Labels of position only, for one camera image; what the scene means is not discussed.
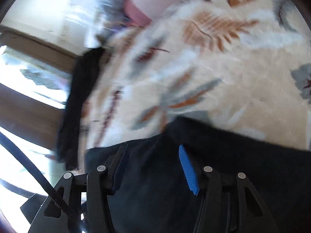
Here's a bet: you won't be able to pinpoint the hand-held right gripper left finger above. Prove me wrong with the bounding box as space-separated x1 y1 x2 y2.
28 144 129 233

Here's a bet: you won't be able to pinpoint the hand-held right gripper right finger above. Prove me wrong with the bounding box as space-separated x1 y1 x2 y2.
178 144 285 233

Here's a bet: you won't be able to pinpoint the black pants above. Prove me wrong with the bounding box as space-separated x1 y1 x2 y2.
56 47 311 233

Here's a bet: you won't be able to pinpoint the floral printed blanket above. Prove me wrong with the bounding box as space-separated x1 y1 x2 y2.
80 0 311 151

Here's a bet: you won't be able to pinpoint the brown wooden furniture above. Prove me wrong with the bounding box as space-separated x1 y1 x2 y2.
0 25 80 151

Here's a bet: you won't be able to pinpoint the pink cloth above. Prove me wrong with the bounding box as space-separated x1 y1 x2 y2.
124 0 152 28

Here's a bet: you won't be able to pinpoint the grey fuzzy cloth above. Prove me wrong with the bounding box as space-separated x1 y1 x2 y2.
84 0 136 49

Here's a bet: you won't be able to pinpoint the black strap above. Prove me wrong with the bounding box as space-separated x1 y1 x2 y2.
0 131 77 217

